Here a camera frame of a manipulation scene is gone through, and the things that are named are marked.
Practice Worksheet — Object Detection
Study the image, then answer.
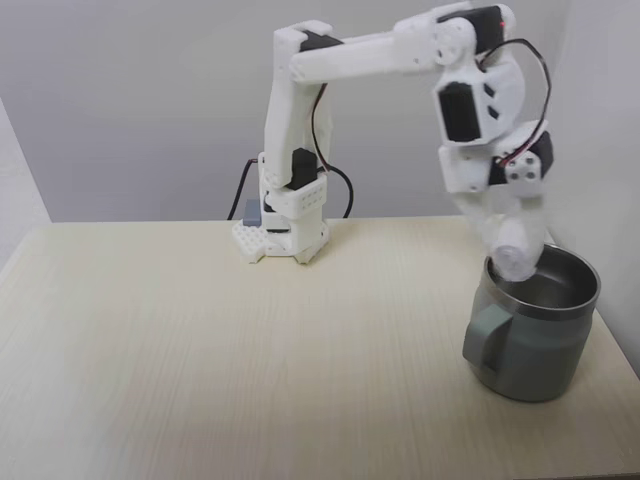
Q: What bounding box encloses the white gauze dressing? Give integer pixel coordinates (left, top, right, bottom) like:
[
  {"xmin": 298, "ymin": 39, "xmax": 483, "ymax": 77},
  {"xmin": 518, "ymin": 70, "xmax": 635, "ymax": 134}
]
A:
[{"xmin": 488, "ymin": 218, "xmax": 547, "ymax": 281}]

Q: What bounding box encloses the grey steel mug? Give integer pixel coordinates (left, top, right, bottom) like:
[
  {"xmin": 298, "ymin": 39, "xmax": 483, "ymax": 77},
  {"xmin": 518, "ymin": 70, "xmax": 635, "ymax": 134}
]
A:
[{"xmin": 461, "ymin": 242, "xmax": 601, "ymax": 404}]

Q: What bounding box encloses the red black servo wire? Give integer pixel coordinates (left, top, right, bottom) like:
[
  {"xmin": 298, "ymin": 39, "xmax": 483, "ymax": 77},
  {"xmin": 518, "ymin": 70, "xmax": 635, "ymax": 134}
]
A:
[{"xmin": 478, "ymin": 38, "xmax": 552, "ymax": 167}]

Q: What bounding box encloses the thick black power cable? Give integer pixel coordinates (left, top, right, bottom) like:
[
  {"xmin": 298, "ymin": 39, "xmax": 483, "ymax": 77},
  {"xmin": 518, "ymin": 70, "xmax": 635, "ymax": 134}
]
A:
[{"xmin": 323, "ymin": 168, "xmax": 355, "ymax": 220}]

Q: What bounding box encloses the thin black cable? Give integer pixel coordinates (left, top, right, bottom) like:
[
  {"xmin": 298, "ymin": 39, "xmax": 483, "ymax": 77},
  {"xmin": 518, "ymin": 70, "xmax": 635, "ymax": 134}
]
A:
[{"xmin": 226, "ymin": 158, "xmax": 262, "ymax": 222}]

